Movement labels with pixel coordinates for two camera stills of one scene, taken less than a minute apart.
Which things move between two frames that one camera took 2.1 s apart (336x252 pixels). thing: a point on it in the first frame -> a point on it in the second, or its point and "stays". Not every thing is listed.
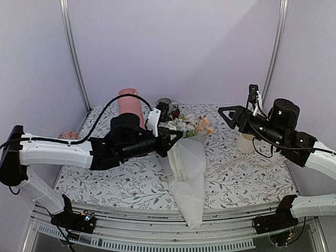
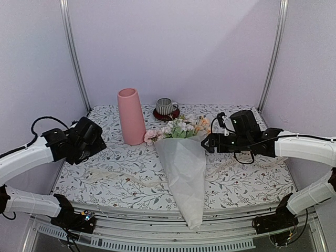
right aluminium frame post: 281,28 stays
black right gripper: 239,112 -> 212,137
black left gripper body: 133,151 -> 83,153
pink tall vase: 130,104 stays
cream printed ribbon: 177,171 -> 101,173
